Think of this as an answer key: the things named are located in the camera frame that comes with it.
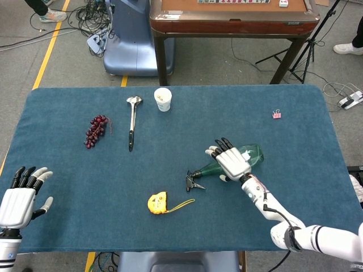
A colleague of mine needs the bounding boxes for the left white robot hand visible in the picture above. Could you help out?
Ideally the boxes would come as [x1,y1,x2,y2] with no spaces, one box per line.
[0,166,54,231]

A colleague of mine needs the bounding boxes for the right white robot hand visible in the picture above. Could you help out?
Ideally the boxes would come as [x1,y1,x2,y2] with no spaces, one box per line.
[205,137,252,182]

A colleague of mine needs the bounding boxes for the green spray bottle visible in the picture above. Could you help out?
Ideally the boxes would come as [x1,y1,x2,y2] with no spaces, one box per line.
[185,143,264,193]

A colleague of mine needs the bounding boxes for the yellow tape measure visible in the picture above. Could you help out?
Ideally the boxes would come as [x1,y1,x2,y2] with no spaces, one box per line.
[147,191,196,216]

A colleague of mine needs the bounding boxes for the blue table cloth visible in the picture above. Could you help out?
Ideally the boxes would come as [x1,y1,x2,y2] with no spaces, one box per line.
[0,84,363,254]

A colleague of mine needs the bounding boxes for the white paper cup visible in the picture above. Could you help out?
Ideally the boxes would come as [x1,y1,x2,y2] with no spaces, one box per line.
[153,87,173,112]

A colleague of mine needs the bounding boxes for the red grape bunch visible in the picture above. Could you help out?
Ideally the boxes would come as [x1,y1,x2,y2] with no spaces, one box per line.
[83,114,113,150]

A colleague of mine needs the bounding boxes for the grey robot torso base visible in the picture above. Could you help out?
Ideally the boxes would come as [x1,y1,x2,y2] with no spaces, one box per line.
[117,250,240,272]

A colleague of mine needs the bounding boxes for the white power strip black plugs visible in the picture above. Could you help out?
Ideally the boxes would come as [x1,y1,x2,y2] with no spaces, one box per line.
[339,90,363,110]

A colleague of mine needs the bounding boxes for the brown mahjong table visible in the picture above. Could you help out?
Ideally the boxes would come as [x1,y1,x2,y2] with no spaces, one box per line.
[149,0,320,86]

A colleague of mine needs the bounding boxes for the black tripod stand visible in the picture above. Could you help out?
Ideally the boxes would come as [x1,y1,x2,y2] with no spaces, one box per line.
[255,0,341,84]

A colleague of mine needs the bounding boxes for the plain white shoe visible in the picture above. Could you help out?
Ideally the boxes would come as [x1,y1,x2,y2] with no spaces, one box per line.
[333,42,363,56]

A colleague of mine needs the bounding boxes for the face-up mahjong tile row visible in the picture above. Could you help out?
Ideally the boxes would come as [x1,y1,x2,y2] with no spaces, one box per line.
[197,0,271,5]

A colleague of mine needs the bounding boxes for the black trouser leg white shoe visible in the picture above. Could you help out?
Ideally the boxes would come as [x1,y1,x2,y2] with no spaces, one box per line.
[351,24,363,49]

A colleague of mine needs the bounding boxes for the white power strip many plugs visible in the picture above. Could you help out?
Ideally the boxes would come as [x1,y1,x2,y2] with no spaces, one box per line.
[86,28,110,53]

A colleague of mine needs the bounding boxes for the white orange sneaker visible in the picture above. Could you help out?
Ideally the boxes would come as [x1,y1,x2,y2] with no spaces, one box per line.
[39,8,68,23]

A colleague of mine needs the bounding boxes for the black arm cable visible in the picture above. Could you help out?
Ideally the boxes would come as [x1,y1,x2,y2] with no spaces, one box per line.
[262,192,304,272]

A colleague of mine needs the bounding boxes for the metal ladle black handle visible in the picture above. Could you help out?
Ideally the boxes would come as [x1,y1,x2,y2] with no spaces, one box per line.
[126,96,143,152]

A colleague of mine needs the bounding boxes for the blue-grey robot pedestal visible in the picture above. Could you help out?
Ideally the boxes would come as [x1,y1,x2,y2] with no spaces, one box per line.
[103,0,175,77]

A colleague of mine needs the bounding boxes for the black cable tangle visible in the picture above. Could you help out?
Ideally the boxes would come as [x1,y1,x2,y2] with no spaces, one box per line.
[65,0,114,57]

